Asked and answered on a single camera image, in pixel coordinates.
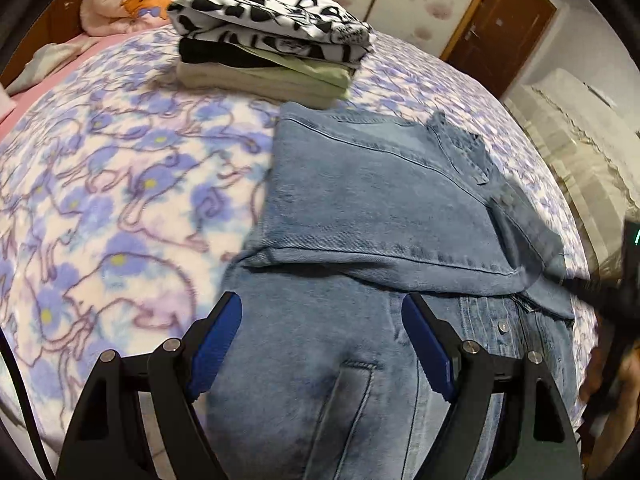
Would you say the blue denim jacket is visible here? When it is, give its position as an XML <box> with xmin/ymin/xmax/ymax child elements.
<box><xmin>207</xmin><ymin>103</ymin><xmax>577</xmax><ymax>479</ymax></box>

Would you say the person's right hand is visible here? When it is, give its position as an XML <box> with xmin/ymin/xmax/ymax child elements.
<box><xmin>579</xmin><ymin>327</ymin><xmax>639</xmax><ymax>479</ymax></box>

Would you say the beige lace covered furniture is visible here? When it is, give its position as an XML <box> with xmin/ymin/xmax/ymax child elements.
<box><xmin>504</xmin><ymin>68</ymin><xmax>639</xmax><ymax>278</ymax></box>

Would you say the purple floral bed blanket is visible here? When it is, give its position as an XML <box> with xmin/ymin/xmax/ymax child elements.
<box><xmin>0</xmin><ymin>24</ymin><xmax>599</xmax><ymax>466</ymax></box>

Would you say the brown wooden door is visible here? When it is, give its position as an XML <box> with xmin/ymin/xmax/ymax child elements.
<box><xmin>442</xmin><ymin>0</ymin><xmax>556</xmax><ymax>98</ymax></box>

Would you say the pink bed sheet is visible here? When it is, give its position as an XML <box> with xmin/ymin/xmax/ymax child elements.
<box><xmin>0</xmin><ymin>32</ymin><xmax>132</xmax><ymax>141</ymax></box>

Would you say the folded light green garment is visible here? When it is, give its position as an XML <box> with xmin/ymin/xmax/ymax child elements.
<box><xmin>176</xmin><ymin>47</ymin><xmax>354</xmax><ymax>110</ymax></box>

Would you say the folded black garment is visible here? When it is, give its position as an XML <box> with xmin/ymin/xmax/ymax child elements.
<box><xmin>178</xmin><ymin>37</ymin><xmax>278</xmax><ymax>68</ymax></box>

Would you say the wooden headboard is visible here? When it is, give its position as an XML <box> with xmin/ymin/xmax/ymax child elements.
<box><xmin>1</xmin><ymin>0</ymin><xmax>82</xmax><ymax>87</ymax></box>

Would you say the black white patterned garment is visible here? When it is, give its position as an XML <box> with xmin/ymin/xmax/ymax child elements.
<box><xmin>167</xmin><ymin>0</ymin><xmax>375</xmax><ymax>68</ymax></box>

